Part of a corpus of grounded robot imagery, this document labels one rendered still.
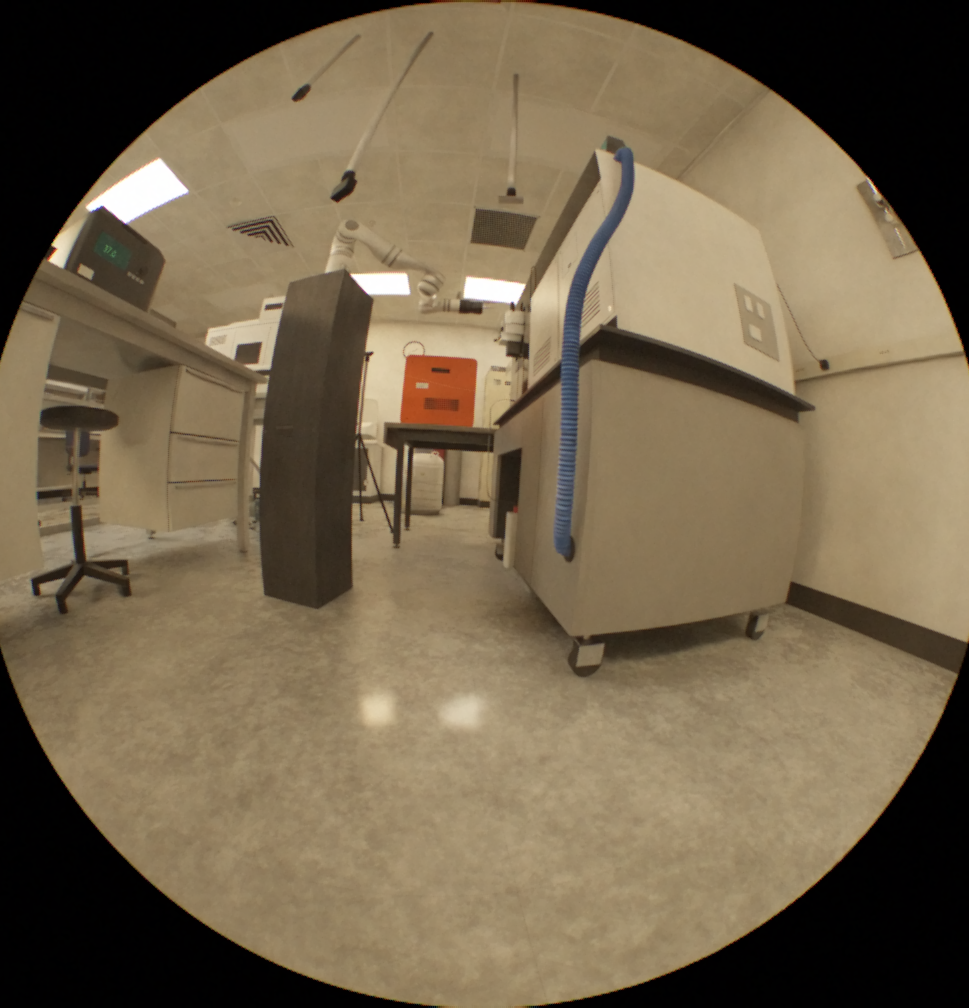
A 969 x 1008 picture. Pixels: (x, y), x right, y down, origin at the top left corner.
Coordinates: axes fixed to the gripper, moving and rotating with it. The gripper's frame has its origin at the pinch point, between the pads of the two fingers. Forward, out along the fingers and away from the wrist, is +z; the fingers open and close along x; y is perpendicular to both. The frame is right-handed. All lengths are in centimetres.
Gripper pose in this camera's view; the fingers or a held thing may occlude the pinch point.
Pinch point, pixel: (494, 305)
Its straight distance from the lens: 184.4
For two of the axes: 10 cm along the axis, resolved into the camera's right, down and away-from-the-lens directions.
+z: 9.9, 0.5, 1.3
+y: -0.6, 10.0, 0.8
